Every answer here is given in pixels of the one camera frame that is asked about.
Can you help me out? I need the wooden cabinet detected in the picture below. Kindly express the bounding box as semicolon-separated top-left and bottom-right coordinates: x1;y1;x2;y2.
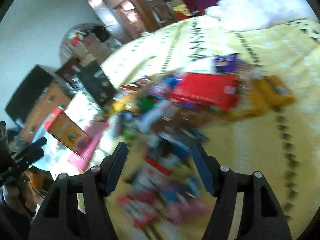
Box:
21;81;73;143

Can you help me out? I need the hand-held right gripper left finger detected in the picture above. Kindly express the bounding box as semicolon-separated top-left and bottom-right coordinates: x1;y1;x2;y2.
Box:
29;142;128;240

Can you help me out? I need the purple white snack packet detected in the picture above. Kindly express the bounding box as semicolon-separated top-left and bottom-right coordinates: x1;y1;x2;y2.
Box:
189;53;239;76

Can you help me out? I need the large red snack bag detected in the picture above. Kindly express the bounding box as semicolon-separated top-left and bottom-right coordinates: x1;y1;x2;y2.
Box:
167;72;240;112

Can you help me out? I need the pile of cardboard boxes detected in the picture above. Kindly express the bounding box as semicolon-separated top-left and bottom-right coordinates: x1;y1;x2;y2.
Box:
59;23;118;67

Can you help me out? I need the orange snack packet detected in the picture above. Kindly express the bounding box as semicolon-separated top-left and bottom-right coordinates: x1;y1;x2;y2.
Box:
226;84;272;120

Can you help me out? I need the black box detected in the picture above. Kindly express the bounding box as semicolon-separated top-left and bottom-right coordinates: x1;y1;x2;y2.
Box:
77;62;118;107

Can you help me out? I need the white pillow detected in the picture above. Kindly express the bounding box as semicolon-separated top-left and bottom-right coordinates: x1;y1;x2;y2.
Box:
204;0;317;32

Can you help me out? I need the red gift box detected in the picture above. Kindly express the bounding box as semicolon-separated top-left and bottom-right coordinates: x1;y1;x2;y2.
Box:
172;0;194;22

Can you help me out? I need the pink box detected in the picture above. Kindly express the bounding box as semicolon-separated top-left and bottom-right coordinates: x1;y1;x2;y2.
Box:
67;121;108;172

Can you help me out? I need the orange red box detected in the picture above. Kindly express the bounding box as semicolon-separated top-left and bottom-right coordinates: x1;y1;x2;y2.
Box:
44;107;92;157

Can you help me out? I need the wooden door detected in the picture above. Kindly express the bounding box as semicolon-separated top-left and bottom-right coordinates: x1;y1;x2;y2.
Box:
80;0;150;43

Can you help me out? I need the wooden bookshelf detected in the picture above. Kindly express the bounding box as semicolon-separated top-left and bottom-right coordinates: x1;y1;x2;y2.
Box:
120;0;185;32

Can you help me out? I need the black bag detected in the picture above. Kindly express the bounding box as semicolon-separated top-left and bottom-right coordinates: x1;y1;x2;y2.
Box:
92;25;112;43

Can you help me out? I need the black television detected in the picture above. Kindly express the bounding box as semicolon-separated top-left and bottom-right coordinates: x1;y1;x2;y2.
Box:
4;64;55;128

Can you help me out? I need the pile of mixed snack packets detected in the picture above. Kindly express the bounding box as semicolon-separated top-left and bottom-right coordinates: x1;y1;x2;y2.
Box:
107;71;240;230

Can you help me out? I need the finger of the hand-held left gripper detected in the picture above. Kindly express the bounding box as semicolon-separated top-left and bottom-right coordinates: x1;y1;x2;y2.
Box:
25;137;48;149
14;148;45;168

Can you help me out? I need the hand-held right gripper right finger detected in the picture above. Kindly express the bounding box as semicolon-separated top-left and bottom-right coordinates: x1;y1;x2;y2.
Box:
192;144;293;240

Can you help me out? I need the yellow snack packet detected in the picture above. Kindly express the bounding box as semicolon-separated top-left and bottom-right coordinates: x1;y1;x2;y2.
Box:
257;76;295;108

